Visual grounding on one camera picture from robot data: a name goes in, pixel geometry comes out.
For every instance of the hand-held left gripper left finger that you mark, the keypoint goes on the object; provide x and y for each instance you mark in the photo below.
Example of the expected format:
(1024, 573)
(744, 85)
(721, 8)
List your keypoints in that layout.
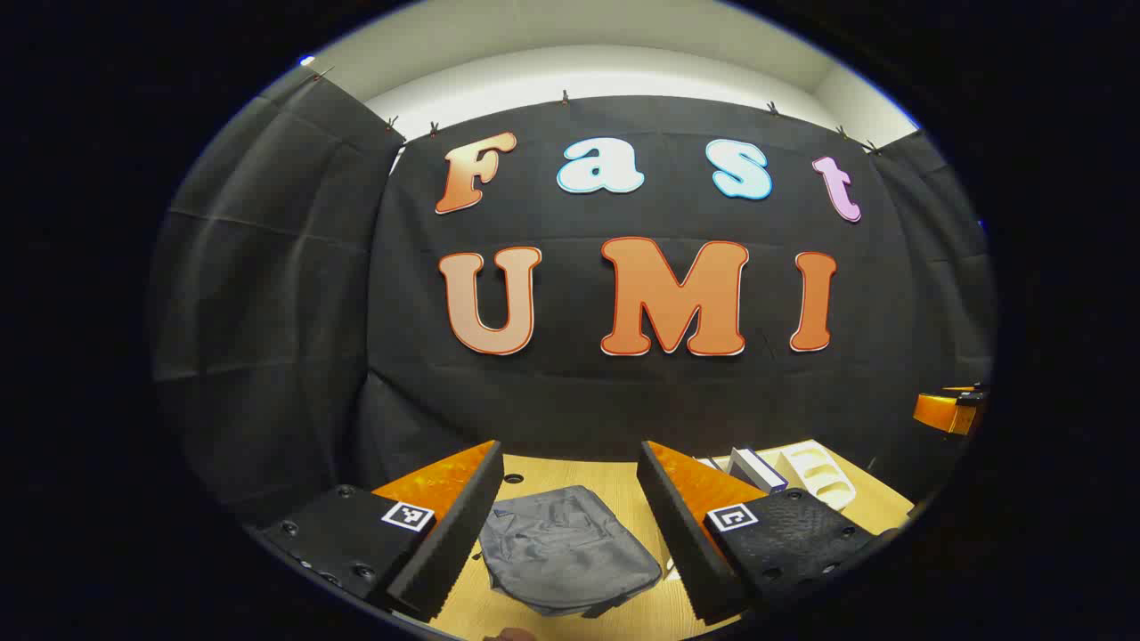
(454, 534)

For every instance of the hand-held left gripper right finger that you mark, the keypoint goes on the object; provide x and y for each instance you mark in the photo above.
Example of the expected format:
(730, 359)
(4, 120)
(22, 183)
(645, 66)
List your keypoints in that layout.
(681, 543)

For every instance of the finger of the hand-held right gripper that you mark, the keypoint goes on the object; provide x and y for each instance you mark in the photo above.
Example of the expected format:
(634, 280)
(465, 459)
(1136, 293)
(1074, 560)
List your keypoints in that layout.
(935, 413)

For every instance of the blue spine book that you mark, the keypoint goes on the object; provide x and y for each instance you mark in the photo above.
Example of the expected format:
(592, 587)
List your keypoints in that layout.
(755, 469)

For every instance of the grey schoolbag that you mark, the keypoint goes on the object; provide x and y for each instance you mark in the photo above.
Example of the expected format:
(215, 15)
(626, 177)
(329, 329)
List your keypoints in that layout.
(561, 552)

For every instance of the white bookshelf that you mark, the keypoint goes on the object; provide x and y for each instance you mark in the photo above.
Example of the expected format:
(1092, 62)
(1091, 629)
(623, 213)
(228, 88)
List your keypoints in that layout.
(819, 472)

